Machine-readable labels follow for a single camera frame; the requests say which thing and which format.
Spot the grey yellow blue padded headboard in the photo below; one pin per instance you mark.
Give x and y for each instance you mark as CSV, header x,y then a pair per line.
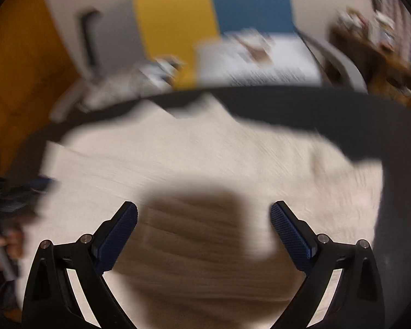
x,y
174,13

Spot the white pillow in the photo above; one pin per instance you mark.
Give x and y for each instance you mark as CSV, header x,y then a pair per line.
x,y
277,61

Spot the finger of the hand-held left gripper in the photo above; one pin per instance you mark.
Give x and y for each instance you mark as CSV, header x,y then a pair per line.
x,y
42,185

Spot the large window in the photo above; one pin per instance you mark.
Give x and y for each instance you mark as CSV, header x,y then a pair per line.
x,y
394,3

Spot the cluttered wooden desk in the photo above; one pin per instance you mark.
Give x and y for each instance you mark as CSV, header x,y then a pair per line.
x,y
380,54

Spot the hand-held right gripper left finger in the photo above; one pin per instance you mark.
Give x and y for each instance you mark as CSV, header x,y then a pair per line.
x,y
120,236

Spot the white bed frame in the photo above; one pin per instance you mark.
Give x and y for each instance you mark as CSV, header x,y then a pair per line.
x,y
346,65

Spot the person's left hand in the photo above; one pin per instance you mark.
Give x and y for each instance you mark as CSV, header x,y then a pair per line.
x,y
10,241

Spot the printed pillow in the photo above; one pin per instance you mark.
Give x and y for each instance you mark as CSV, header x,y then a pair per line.
x,y
123,84

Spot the white knitted sweater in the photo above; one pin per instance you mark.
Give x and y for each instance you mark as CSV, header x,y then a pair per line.
x,y
198,150

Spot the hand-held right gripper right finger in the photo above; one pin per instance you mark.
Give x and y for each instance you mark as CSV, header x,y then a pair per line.
x,y
291,238

